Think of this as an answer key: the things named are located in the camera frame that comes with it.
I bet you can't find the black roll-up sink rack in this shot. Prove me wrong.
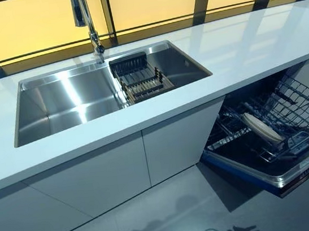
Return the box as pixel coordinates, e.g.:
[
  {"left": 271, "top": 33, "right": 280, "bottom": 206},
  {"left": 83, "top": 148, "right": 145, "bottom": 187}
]
[{"left": 107, "top": 47, "right": 177, "bottom": 108}]

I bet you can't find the white glossy cabinet door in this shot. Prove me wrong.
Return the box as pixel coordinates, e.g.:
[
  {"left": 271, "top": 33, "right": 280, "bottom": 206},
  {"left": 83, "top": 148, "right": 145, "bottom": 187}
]
[
  {"left": 0, "top": 172, "right": 97, "bottom": 231},
  {"left": 138, "top": 96, "right": 236, "bottom": 189},
  {"left": 18, "top": 130, "right": 155, "bottom": 227}
]

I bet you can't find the dark brown window frame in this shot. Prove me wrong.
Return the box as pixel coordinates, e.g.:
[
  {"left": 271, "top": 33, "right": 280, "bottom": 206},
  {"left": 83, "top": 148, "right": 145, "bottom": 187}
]
[{"left": 0, "top": 0, "right": 309, "bottom": 84}]

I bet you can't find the chrome pull-down kitchen faucet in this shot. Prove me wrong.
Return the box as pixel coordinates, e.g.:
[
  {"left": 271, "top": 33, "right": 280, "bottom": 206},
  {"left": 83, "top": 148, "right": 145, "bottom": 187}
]
[{"left": 70, "top": 0, "right": 108, "bottom": 68}]

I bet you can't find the stainless steel kitchen sink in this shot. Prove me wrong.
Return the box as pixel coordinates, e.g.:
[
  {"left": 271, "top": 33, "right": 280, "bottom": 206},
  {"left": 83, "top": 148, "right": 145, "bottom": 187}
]
[{"left": 3, "top": 34, "right": 220, "bottom": 149}]

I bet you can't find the dark wire grid basket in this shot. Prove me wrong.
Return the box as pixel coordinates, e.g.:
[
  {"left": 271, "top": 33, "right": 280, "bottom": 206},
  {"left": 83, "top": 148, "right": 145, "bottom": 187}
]
[{"left": 260, "top": 72, "right": 309, "bottom": 137}]

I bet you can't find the dark equipment base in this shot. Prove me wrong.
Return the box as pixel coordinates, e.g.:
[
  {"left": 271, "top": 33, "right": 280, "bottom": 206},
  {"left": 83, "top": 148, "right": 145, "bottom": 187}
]
[{"left": 197, "top": 122, "right": 309, "bottom": 210}]

